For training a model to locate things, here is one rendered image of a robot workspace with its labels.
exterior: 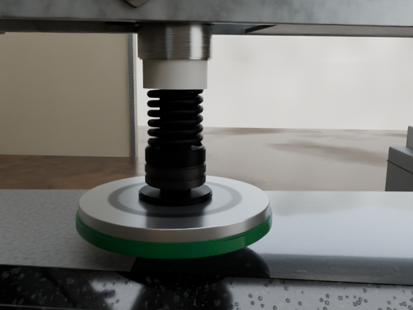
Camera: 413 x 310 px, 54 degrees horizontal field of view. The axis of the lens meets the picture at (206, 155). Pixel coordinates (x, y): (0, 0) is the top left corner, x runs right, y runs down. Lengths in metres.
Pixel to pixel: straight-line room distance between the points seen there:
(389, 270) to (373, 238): 0.09
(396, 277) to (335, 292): 0.07
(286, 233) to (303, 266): 0.09
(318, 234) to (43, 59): 5.48
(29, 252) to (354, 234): 0.38
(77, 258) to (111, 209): 0.07
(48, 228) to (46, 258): 0.09
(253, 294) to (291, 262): 0.06
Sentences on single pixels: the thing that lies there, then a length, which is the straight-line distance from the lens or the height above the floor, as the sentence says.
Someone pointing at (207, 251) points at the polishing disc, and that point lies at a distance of 0.38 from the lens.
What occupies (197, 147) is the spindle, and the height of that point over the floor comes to 0.98.
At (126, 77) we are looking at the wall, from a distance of 5.50.
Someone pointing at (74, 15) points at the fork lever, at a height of 1.11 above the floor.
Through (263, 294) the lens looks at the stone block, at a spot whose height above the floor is 0.85.
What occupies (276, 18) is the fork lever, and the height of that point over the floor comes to 1.11.
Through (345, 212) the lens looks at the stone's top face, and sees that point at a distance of 0.63.
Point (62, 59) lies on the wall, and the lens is 5.76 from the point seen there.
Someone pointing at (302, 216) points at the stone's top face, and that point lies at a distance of 0.60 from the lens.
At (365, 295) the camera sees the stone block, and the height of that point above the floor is 0.86.
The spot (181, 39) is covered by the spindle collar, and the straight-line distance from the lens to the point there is 0.41.
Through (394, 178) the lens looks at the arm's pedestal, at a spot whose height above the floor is 0.69.
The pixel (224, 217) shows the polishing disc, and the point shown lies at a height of 0.92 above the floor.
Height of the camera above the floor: 1.06
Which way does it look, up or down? 11 degrees down
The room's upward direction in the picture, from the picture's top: 1 degrees clockwise
